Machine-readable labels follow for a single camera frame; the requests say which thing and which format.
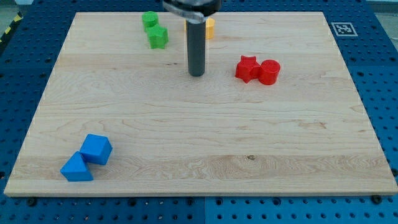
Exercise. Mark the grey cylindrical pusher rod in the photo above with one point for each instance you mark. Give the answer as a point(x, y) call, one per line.
point(196, 46)

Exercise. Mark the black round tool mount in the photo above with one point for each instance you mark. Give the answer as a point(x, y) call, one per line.
point(194, 11)

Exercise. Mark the yellow heart block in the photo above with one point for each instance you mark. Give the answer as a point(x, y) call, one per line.
point(210, 28)

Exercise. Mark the green star block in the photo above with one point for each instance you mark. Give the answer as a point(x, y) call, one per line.
point(158, 36)

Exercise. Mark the red star block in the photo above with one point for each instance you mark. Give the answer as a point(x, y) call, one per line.
point(247, 68)

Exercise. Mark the green cylinder block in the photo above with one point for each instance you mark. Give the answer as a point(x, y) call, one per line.
point(149, 19)

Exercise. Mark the red cylinder block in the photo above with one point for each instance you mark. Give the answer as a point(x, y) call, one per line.
point(268, 72)

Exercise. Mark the wooden board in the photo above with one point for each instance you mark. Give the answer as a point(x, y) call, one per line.
point(172, 134)

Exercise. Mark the white fiducial marker tag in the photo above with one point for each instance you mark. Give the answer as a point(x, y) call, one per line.
point(344, 29)

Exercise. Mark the blue cube block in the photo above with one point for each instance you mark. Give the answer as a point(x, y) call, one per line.
point(96, 149)

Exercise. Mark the blue triangular prism block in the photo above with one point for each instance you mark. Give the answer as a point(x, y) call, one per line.
point(76, 169)

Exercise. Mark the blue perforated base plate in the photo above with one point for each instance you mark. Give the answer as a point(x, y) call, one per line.
point(31, 53)

